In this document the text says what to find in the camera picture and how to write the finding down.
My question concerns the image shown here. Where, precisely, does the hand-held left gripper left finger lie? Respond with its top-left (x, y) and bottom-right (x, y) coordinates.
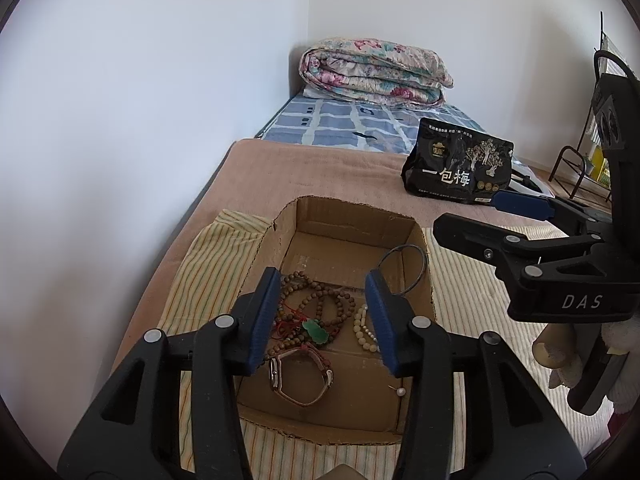
top-left (56, 266), bottom-right (283, 480)

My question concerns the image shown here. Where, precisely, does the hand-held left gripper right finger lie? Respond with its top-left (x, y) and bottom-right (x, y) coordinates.
top-left (364, 269), bottom-right (587, 480)

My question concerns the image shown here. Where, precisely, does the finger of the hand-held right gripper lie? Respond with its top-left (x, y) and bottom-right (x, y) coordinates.
top-left (492, 190), bottom-right (614, 234)
top-left (432, 212), bottom-right (609, 277)

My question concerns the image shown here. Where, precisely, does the cream bead bracelet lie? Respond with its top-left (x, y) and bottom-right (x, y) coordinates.
top-left (353, 302), bottom-right (381, 353)

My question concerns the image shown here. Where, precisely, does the green jade pendant red cord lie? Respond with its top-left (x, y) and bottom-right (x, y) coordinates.
top-left (274, 302), bottom-right (332, 346)

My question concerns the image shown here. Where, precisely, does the pink strap wristwatch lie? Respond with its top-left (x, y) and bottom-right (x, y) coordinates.
top-left (269, 346), bottom-right (334, 406)

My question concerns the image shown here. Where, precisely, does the thin metal bangle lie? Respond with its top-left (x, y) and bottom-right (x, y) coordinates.
top-left (377, 244), bottom-right (428, 297)

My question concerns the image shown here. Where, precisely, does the brown wooden bead necklace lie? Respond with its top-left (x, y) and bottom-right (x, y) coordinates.
top-left (267, 271), bottom-right (357, 361)

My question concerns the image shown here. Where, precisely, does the cardboard box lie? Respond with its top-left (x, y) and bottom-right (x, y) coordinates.
top-left (232, 196), bottom-right (436, 446)

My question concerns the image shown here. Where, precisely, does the person's right hand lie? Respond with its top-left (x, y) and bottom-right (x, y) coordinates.
top-left (532, 322), bottom-right (581, 368)

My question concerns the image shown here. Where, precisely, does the yellow green box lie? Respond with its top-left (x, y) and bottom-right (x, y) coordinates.
top-left (587, 145), bottom-right (613, 189)

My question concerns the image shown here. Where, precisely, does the black snack bag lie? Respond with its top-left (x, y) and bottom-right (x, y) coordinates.
top-left (401, 117), bottom-right (515, 206)

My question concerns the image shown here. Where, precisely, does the black metal rack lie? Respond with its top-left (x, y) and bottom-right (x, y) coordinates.
top-left (549, 10), bottom-right (640, 206)

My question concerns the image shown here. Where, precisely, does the yellow striped cloth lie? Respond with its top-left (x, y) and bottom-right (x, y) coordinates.
top-left (160, 209), bottom-right (616, 480)

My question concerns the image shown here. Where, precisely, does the brown blanket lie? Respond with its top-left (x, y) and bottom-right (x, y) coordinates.
top-left (112, 139), bottom-right (615, 376)

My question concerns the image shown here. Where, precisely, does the blue checked bed sheet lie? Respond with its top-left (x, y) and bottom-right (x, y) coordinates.
top-left (255, 94), bottom-right (538, 171)

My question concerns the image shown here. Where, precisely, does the folded floral quilt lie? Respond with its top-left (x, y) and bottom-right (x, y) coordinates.
top-left (299, 37), bottom-right (455, 107)

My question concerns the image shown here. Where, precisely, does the white ring light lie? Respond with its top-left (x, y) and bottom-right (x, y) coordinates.
top-left (510, 160), bottom-right (556, 198)

